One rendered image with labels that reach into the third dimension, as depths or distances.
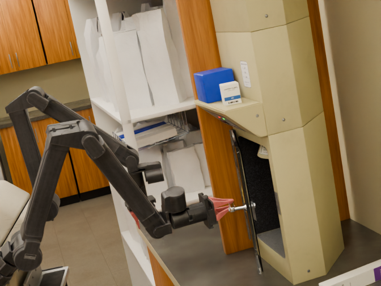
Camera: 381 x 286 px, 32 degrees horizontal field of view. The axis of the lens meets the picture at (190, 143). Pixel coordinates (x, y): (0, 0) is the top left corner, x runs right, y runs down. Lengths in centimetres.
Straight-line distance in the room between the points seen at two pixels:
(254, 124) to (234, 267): 57
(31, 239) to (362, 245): 108
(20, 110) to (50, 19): 478
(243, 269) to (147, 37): 132
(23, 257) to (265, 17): 95
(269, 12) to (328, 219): 68
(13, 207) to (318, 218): 91
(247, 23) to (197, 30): 36
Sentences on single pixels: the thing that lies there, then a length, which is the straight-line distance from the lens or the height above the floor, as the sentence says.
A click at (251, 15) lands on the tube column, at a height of 176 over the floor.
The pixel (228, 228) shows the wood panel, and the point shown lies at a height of 103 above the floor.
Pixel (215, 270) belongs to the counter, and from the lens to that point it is 229.
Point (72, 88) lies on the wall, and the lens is 739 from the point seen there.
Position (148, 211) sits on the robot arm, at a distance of 196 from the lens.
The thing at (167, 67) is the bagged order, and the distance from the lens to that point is 313.
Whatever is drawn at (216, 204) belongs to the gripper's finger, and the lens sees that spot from 203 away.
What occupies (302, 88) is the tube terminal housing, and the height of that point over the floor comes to 151.
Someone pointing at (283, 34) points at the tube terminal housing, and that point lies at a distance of 193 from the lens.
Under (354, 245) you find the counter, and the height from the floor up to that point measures 94.
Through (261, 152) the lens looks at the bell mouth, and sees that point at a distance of 208.
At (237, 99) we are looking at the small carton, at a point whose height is 152.
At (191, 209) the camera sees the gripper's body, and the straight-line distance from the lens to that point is 203.
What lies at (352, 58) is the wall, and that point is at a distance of 231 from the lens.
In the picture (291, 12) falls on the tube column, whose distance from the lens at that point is 198.
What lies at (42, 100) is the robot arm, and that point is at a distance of 223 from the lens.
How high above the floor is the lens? 184
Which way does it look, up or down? 12 degrees down
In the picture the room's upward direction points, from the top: 11 degrees counter-clockwise
